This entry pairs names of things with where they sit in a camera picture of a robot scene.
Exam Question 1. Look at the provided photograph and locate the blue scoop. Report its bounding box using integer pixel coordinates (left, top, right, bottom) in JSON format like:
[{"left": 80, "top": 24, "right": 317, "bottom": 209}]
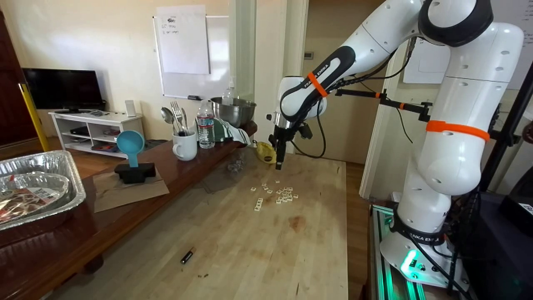
[{"left": 116, "top": 130, "right": 145, "bottom": 168}]

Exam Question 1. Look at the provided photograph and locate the metal fork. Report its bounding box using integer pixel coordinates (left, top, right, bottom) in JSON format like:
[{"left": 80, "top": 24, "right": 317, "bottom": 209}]
[{"left": 170, "top": 101, "right": 186, "bottom": 135}]

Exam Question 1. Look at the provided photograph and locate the white paper sheet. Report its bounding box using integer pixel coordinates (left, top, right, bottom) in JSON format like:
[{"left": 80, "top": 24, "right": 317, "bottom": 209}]
[{"left": 155, "top": 5, "right": 211, "bottom": 75}]

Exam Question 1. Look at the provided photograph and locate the yellow and black pole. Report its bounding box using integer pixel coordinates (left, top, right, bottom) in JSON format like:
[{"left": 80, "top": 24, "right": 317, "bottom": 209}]
[{"left": 18, "top": 82, "right": 50, "bottom": 152}]

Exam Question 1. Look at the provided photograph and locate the metal spoon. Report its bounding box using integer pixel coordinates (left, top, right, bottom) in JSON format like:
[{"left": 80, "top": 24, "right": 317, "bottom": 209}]
[{"left": 161, "top": 107, "right": 179, "bottom": 135}]

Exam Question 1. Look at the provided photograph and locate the black television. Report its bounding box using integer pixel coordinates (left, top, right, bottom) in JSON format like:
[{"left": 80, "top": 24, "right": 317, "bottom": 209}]
[{"left": 22, "top": 68, "right": 107, "bottom": 114}]

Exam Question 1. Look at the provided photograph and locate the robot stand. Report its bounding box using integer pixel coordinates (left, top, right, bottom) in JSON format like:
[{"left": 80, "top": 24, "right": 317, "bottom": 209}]
[{"left": 369, "top": 191, "right": 533, "bottom": 300}]

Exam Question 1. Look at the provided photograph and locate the dark red door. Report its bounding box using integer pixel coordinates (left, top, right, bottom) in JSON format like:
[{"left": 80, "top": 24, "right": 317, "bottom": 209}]
[{"left": 0, "top": 10, "right": 39, "bottom": 148}]

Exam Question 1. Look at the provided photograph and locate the green and white cloth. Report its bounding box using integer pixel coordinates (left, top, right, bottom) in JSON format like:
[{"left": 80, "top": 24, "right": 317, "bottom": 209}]
[{"left": 214, "top": 118, "right": 252, "bottom": 146}]

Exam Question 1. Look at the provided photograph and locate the white mug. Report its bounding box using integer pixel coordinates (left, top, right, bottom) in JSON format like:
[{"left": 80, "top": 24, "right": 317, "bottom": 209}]
[{"left": 172, "top": 130, "right": 198, "bottom": 162}]

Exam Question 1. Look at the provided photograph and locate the brown paper sheet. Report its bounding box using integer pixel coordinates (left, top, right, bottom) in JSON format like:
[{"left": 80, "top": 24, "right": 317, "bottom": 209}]
[{"left": 92, "top": 168, "right": 170, "bottom": 213}]

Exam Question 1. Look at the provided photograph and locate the black block holder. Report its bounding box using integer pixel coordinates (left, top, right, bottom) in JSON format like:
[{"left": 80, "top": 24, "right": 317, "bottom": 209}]
[{"left": 114, "top": 162, "right": 157, "bottom": 184}]

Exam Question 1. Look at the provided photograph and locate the clear water bottle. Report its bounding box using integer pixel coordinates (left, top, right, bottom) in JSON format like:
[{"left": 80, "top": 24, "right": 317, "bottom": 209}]
[{"left": 197, "top": 100, "right": 216, "bottom": 149}]

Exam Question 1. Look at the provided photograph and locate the clear spray bottle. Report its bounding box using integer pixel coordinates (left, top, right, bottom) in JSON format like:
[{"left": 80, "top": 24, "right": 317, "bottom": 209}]
[{"left": 222, "top": 81, "right": 236, "bottom": 105}]

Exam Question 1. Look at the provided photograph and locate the whiteboard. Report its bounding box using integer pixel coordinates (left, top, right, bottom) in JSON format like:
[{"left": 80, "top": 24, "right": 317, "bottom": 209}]
[{"left": 153, "top": 15, "right": 231, "bottom": 100}]

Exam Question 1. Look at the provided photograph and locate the heap of letter tiles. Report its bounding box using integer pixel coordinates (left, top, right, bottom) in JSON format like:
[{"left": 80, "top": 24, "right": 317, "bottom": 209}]
[{"left": 275, "top": 187, "right": 299, "bottom": 204}]

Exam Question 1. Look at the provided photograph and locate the metal mixing bowl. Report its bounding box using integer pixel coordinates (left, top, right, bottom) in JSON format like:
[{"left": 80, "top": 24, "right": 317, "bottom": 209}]
[{"left": 210, "top": 97, "right": 257, "bottom": 128}]

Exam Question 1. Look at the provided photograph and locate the dark wooden table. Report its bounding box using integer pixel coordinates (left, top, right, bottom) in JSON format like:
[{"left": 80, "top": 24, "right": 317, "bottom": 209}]
[{"left": 0, "top": 120, "right": 258, "bottom": 300}]

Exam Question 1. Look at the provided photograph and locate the foil container with lid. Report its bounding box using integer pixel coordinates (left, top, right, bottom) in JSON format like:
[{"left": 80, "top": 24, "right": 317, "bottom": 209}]
[{"left": 0, "top": 171, "right": 70, "bottom": 225}]

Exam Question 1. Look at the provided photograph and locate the white wall paper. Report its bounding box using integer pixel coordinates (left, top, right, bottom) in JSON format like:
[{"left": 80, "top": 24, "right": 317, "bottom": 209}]
[{"left": 403, "top": 38, "right": 451, "bottom": 85}]

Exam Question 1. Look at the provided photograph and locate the white shelf unit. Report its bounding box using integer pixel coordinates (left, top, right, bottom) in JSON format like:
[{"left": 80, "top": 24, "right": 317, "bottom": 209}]
[{"left": 49, "top": 110, "right": 145, "bottom": 159}]

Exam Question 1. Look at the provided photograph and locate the large aluminium foil tray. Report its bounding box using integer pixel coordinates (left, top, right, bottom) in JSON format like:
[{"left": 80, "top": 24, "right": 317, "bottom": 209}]
[{"left": 0, "top": 150, "right": 87, "bottom": 232}]

